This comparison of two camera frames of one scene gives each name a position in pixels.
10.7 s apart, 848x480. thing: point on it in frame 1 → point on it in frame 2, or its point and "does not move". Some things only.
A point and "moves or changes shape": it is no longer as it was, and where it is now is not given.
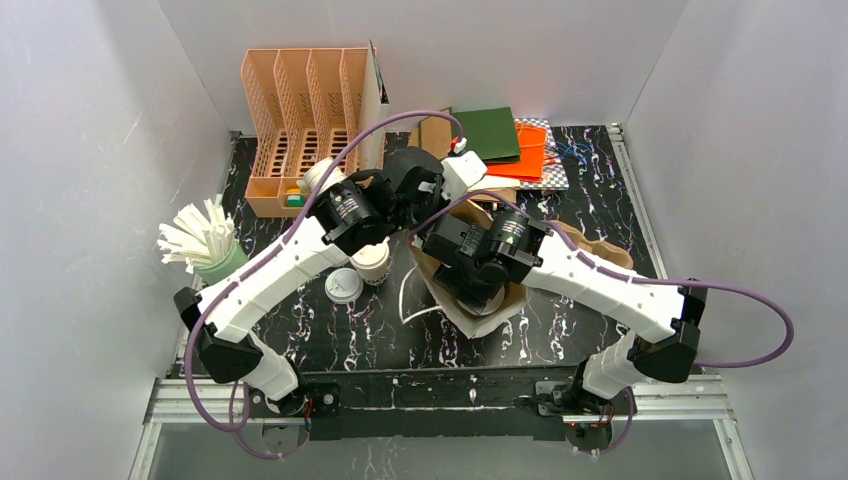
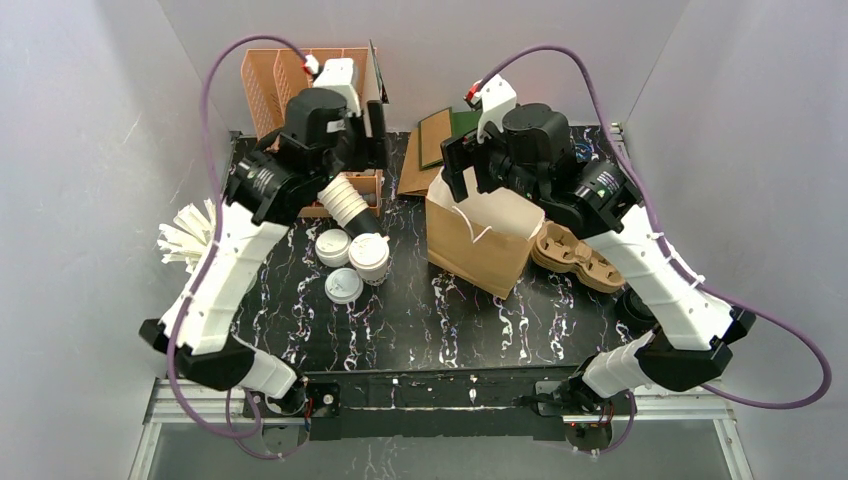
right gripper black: [441, 242] → [454, 162]
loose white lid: [343, 285] does not move
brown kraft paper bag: [435, 135] does not move
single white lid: [372, 256] does not move
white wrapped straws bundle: [194, 238] does not move
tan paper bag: [515, 297] moves or changes shape
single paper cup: [372, 262] does not move
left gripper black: [419, 183] → [375, 132]
